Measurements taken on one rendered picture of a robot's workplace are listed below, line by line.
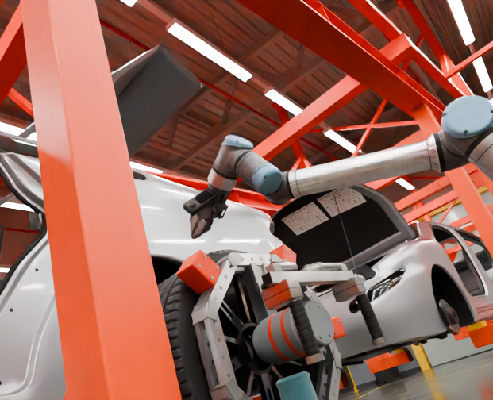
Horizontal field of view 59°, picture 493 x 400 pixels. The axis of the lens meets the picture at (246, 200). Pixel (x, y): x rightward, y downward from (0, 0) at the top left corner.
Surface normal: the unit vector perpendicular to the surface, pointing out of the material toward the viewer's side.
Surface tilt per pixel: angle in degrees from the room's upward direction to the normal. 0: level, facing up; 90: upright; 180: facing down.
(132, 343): 90
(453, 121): 81
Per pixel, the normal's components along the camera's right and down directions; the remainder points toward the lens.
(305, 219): -0.19, 0.61
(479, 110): -0.46, -0.39
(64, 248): -0.67, -0.11
